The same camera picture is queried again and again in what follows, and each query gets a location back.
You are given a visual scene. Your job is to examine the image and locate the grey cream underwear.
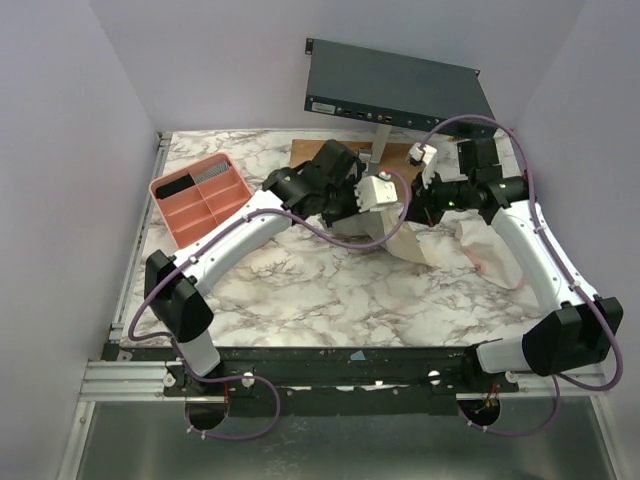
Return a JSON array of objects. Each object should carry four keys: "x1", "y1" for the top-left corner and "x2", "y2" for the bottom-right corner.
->
[{"x1": 329, "y1": 202, "x2": 436, "y2": 269}]

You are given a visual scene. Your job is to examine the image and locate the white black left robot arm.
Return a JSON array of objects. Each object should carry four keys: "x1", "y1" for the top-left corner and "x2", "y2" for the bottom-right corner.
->
[{"x1": 143, "y1": 140, "x2": 364, "y2": 395}]

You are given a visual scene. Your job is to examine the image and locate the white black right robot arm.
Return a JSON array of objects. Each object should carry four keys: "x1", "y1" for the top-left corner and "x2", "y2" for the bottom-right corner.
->
[{"x1": 407, "y1": 138, "x2": 623, "y2": 392}]

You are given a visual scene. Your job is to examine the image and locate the wooden base board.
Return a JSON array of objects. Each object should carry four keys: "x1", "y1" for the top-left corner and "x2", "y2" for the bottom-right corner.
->
[{"x1": 289, "y1": 139, "x2": 422, "y2": 178}]

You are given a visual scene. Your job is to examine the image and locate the metal support stand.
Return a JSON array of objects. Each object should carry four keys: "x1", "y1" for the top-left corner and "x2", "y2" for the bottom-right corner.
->
[{"x1": 358, "y1": 125, "x2": 392, "y2": 175}]

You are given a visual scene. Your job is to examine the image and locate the grey striped item in tray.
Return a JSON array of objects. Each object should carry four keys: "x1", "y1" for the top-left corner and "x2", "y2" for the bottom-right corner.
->
[{"x1": 193, "y1": 161, "x2": 231, "y2": 184}]

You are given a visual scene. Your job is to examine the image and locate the blue-grey rack network device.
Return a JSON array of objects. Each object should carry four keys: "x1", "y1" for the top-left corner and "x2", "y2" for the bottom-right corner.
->
[{"x1": 304, "y1": 38, "x2": 493, "y2": 132}]

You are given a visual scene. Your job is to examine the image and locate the pink compartment organizer tray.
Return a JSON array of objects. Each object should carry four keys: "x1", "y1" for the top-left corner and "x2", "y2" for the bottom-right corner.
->
[{"x1": 149, "y1": 153, "x2": 253, "y2": 249}]

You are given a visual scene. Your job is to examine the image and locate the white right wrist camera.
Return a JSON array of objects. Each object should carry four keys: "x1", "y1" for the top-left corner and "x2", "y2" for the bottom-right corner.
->
[{"x1": 406, "y1": 143, "x2": 438, "y2": 189}]

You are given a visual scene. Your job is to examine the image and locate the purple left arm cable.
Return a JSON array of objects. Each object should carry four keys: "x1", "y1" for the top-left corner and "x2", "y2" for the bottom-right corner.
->
[{"x1": 128, "y1": 169, "x2": 414, "y2": 441}]

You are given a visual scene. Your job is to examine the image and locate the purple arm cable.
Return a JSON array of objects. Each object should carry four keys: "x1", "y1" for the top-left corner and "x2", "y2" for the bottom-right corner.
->
[
  {"x1": 128, "y1": 169, "x2": 414, "y2": 441},
  {"x1": 422, "y1": 114, "x2": 626, "y2": 435}
]

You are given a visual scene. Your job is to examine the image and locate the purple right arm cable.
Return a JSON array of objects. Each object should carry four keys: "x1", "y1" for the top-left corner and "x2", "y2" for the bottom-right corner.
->
[{"x1": 422, "y1": 114, "x2": 626, "y2": 435}]

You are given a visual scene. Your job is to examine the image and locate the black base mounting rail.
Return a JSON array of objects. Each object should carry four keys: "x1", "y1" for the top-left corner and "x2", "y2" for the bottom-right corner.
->
[{"x1": 101, "y1": 343, "x2": 518, "y2": 417}]

